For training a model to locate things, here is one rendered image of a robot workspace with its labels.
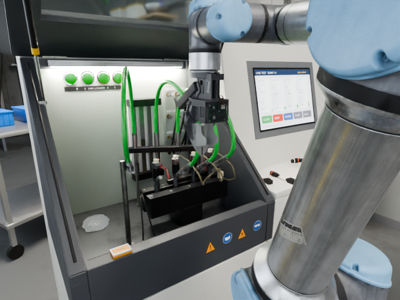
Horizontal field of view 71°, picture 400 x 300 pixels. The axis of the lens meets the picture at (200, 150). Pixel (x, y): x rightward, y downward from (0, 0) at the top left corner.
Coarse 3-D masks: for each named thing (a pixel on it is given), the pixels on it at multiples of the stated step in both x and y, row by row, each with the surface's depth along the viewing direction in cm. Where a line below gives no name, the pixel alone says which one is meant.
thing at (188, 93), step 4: (192, 84) 68; (188, 88) 70; (192, 88) 68; (196, 88) 68; (188, 92) 70; (192, 92) 69; (184, 96) 73; (188, 96) 71; (180, 100) 75; (184, 100) 73; (188, 100) 72; (180, 104) 75; (184, 104) 74; (180, 108) 76; (184, 108) 76
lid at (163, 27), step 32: (32, 0) 75; (64, 0) 80; (96, 0) 84; (128, 0) 87; (160, 0) 91; (192, 0) 96; (64, 32) 90; (96, 32) 95; (128, 32) 100; (160, 32) 105
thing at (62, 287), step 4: (268, 240) 105; (52, 244) 108; (52, 248) 114; (56, 256) 99; (56, 260) 104; (56, 264) 110; (56, 268) 116; (60, 272) 92; (60, 276) 97; (60, 280) 102; (60, 284) 106; (60, 288) 112; (64, 288) 87; (60, 292) 119; (64, 292) 91; (64, 296) 95
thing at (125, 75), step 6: (126, 72) 85; (126, 78) 83; (132, 96) 107; (132, 102) 108; (132, 108) 109; (132, 114) 110; (126, 120) 76; (132, 120) 111; (126, 126) 76; (132, 126) 112; (126, 132) 76; (132, 132) 113; (126, 138) 76; (126, 144) 76; (126, 150) 77; (126, 156) 79; (126, 162) 83
